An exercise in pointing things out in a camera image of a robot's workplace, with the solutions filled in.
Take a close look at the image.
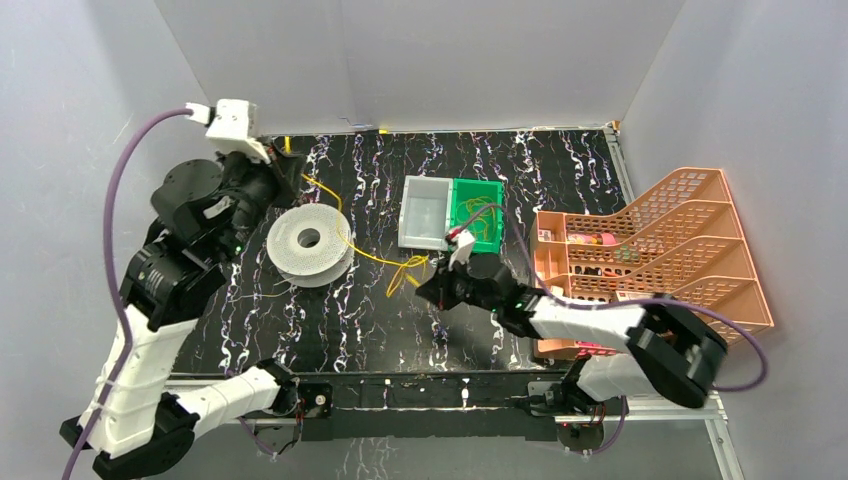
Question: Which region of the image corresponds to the pink marker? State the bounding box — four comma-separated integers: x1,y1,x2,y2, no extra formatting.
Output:
576,341,616,355

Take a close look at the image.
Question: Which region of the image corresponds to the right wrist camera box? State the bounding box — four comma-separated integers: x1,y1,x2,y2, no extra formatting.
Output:
446,227,476,271

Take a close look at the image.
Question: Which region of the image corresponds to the white cable spool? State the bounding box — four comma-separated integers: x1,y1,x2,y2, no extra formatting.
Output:
266,203,354,288

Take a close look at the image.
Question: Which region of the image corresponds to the thick yellow cable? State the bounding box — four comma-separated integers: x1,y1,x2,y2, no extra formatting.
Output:
284,135,432,299

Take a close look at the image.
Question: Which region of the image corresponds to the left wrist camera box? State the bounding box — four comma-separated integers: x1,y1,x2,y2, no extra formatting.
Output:
205,99,270,164

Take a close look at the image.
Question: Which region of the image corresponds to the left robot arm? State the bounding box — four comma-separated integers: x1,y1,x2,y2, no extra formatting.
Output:
60,145,305,479

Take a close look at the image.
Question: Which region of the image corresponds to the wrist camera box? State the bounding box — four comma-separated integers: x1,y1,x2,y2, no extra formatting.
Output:
446,227,476,271
205,99,270,164

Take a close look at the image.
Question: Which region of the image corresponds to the white plastic bin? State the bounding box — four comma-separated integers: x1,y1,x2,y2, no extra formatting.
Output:
398,175,453,251

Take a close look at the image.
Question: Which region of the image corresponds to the orange desk organizer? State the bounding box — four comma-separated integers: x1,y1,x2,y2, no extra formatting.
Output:
531,167,774,335

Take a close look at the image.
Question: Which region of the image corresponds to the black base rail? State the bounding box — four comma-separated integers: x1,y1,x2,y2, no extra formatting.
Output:
303,371,570,442

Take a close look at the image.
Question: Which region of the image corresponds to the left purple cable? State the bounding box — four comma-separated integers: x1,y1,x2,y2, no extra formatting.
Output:
60,107,197,480

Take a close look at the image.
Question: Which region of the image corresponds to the thin yellow wire bundle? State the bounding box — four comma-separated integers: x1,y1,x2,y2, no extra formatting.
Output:
457,195,497,241

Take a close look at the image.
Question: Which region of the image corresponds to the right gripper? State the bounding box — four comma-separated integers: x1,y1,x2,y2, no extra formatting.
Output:
418,253,501,313

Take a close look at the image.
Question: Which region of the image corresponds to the green plastic bin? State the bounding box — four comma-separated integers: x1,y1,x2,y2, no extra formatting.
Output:
447,178,505,256

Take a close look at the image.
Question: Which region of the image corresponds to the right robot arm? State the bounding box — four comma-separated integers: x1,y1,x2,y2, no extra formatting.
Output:
415,253,728,414

